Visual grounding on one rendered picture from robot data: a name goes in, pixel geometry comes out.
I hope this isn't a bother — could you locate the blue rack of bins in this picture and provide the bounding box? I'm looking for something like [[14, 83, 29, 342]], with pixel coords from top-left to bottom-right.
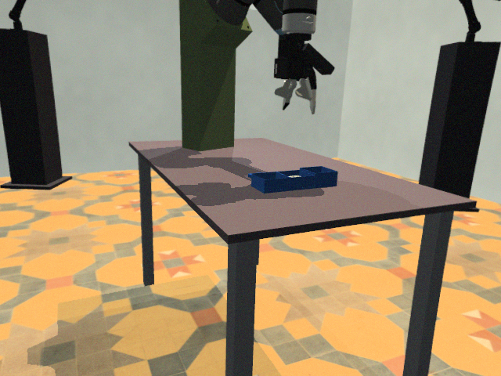
[[252, 166, 338, 193]]

